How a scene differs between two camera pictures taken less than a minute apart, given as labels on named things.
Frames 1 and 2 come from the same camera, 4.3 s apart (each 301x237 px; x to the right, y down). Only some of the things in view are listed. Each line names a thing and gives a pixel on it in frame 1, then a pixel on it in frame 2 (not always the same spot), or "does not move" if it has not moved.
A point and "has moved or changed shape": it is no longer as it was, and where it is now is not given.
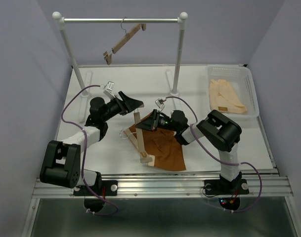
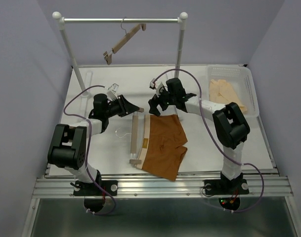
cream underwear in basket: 223,98 does not move
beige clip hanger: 137,142 → 134,136
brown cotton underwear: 164,144 has moved or changed shape
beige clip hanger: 108,56 does not move
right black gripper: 153,122 → 161,99
